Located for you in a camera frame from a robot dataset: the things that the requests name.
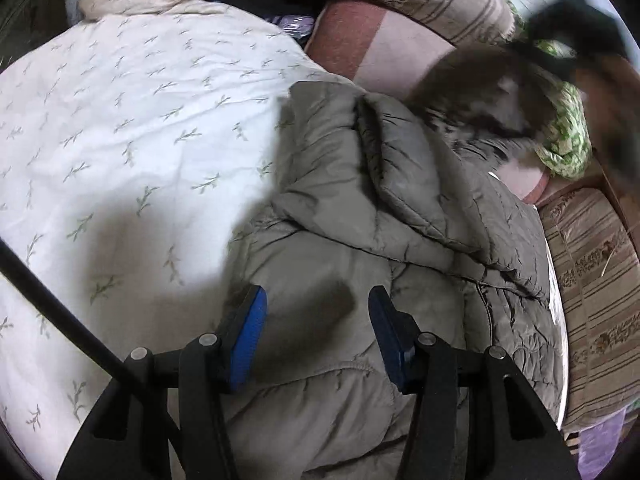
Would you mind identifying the purple cloth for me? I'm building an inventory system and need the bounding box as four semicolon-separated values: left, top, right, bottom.
575;402;640;467

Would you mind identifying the black cable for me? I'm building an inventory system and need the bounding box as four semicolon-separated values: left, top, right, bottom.
0;237;183;443

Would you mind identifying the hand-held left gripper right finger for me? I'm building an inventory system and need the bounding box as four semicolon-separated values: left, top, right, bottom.
368;285;581;480

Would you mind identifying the green patterned blanket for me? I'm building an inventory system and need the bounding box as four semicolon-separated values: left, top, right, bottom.
510;40;593;178

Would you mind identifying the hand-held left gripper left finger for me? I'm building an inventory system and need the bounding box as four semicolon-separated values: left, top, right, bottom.
56;284;268;480

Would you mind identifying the pink bed mat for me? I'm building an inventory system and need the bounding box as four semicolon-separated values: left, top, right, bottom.
305;0;551;203

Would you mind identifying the grey quilted jacket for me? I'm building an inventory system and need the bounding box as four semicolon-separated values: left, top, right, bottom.
227;45;571;480

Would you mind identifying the white leaf-print bed sheet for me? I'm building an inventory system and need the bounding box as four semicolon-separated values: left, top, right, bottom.
0;0;321;466

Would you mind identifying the clear plastic bag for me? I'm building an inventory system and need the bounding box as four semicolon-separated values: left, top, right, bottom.
277;14;316;42

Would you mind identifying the striped floral headboard cushion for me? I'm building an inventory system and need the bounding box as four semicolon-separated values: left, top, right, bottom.
540;187;640;431

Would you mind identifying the wooden headboard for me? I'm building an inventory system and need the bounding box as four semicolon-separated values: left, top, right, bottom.
590;160;640;243

